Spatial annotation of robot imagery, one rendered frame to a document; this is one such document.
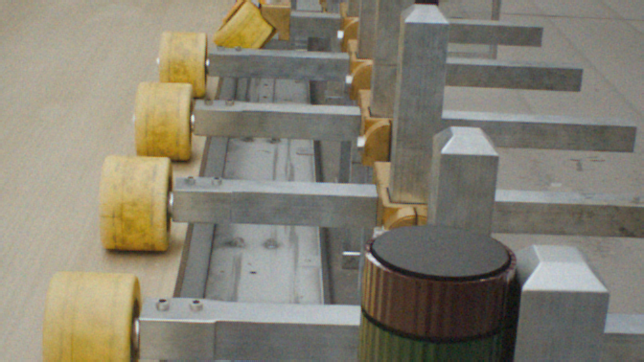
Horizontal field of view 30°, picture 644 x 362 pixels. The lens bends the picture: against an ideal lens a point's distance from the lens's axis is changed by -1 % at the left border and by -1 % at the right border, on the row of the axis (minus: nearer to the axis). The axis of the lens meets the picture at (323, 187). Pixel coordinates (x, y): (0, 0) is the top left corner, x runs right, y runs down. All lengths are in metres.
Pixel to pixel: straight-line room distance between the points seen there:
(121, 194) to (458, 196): 0.37
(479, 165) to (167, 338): 0.23
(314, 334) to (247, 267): 0.95
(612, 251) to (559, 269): 3.18
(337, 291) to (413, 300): 1.02
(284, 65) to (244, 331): 0.75
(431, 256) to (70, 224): 0.68
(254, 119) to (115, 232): 0.29
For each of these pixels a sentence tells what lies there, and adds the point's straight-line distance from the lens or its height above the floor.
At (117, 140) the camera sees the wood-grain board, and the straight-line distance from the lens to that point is 1.36.
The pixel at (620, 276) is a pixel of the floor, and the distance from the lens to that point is 3.49.
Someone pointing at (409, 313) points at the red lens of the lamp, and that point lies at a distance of 0.47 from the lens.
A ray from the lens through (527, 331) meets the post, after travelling 0.49.
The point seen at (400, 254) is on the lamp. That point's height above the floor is 1.13.
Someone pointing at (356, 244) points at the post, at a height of 0.73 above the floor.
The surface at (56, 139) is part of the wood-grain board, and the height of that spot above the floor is 0.90.
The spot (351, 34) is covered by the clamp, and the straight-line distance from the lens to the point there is 1.69.
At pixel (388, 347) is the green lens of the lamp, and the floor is 1.09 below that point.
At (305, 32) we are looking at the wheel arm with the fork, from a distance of 1.76.
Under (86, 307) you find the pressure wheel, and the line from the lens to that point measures 0.79.
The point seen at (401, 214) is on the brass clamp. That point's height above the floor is 0.97.
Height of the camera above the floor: 1.31
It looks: 19 degrees down
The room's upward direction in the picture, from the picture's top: 3 degrees clockwise
